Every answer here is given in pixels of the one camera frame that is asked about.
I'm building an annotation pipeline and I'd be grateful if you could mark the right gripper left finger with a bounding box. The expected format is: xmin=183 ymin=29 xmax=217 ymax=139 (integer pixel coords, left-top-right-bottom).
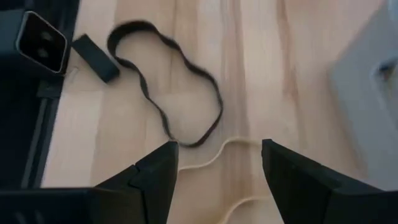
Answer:
xmin=0 ymin=140 xmax=180 ymax=224

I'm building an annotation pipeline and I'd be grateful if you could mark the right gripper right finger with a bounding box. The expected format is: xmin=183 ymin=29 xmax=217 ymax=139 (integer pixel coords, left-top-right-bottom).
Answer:
xmin=261 ymin=138 xmax=398 ymax=224

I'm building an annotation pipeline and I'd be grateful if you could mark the tan rubber band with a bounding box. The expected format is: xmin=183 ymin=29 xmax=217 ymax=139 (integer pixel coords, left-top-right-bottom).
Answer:
xmin=177 ymin=136 xmax=272 ymax=224

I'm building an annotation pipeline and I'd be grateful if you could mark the black rubber band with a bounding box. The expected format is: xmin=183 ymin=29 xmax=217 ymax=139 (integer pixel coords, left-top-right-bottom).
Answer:
xmin=106 ymin=20 xmax=224 ymax=149

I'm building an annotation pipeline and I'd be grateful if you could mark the small black block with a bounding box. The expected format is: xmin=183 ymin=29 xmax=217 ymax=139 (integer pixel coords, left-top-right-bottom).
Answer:
xmin=71 ymin=33 xmax=121 ymax=84

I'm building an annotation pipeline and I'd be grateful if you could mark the black aluminium table frame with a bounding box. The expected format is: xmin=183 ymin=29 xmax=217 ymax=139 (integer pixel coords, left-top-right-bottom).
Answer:
xmin=0 ymin=0 xmax=81 ymax=189

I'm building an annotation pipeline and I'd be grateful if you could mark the black square silver-rimmed camera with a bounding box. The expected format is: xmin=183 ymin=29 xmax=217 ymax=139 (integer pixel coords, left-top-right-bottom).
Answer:
xmin=15 ymin=10 xmax=68 ymax=75

